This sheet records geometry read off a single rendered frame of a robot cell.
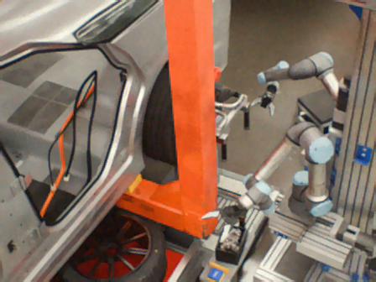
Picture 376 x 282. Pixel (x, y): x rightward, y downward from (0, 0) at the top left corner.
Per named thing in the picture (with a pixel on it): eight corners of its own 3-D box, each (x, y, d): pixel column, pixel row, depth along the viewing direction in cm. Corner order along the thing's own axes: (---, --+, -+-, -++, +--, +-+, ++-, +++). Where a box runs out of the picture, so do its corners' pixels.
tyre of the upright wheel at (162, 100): (129, 110, 360) (148, 176, 409) (164, 120, 351) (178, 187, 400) (180, 40, 395) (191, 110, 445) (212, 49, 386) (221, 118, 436)
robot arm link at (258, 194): (274, 195, 295) (268, 185, 289) (257, 209, 295) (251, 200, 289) (265, 185, 301) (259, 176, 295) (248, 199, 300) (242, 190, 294)
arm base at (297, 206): (319, 201, 340) (321, 189, 333) (308, 219, 331) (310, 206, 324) (295, 190, 346) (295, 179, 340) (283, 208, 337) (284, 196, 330)
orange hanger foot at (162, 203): (125, 187, 397) (118, 148, 374) (195, 213, 377) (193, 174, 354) (111, 205, 386) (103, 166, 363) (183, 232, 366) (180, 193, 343)
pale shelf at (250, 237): (230, 227, 380) (230, 225, 378) (255, 237, 373) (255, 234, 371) (199, 279, 352) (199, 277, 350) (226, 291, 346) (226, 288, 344)
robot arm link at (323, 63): (347, 139, 364) (299, 64, 373) (364, 130, 370) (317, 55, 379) (357, 133, 353) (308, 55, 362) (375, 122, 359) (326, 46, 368)
